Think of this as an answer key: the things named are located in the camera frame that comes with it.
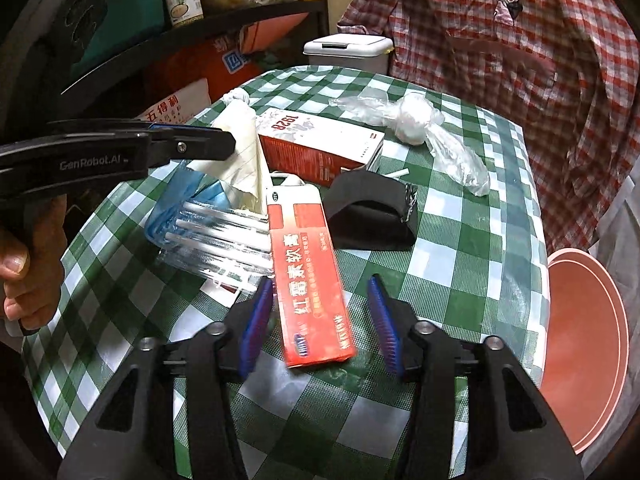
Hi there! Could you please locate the person's left hand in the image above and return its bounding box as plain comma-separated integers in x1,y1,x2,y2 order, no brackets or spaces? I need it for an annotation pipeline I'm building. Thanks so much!
0,195,68,333

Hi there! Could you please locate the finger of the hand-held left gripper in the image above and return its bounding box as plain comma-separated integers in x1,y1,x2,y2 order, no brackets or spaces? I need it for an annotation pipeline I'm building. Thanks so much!
132,127,237,167

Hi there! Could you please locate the black pouch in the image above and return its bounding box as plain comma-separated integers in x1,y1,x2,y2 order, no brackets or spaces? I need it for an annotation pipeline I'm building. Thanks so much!
322,170,419,252

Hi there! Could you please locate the blue plastic bag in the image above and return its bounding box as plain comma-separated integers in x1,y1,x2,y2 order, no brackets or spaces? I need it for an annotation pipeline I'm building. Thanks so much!
145,160,228,247

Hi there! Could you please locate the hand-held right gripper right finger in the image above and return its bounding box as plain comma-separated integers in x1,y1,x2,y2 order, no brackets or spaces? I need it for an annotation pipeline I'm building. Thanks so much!
366,275,586,480

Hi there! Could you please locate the green checkered tablecloth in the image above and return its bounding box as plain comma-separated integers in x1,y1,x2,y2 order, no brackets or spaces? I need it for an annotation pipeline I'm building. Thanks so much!
22,65,552,480

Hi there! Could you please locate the cream cloth bag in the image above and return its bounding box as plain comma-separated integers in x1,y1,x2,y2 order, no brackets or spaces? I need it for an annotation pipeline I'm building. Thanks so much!
187,87,272,213

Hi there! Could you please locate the salmon pink panel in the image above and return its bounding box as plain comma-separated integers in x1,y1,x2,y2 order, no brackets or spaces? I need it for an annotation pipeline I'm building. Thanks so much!
240,12,322,57

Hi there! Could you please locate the orange printed bag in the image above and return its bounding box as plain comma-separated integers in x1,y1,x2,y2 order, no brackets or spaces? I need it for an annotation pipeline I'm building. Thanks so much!
145,12,327,126

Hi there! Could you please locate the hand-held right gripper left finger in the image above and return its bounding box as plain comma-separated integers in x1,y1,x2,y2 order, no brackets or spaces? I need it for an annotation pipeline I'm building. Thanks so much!
57,277,276,480

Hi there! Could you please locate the white bag with red print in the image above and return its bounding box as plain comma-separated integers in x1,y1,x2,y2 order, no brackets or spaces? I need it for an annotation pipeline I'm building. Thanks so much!
132,77,212,127

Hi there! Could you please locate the red and white milk carton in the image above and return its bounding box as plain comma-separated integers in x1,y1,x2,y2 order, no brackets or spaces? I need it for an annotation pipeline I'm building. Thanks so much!
257,107,386,188

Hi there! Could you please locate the red plaid shirt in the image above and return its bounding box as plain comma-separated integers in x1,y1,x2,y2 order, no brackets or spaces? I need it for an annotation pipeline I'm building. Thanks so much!
337,0,640,257

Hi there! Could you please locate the clear pack of white straws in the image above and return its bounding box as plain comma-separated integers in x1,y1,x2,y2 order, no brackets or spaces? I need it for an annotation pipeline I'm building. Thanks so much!
150,195,277,297

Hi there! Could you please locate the white trash bin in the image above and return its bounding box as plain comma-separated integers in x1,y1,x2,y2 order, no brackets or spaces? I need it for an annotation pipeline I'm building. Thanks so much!
303,35,394,77

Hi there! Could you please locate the pink plastic basin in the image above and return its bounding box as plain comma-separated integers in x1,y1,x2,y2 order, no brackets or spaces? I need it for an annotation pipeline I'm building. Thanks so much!
541,247,631,454

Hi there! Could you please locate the clear bag with white tissue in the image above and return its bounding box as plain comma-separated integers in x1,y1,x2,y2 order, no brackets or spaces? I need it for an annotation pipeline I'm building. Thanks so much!
329,86,492,197

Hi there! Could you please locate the red ointment box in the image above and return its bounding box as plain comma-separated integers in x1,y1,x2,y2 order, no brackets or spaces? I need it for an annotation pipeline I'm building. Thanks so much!
266,172,357,369

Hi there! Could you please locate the green plastic box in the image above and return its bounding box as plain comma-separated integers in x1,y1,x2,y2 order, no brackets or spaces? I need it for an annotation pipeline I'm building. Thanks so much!
70,0,167,81

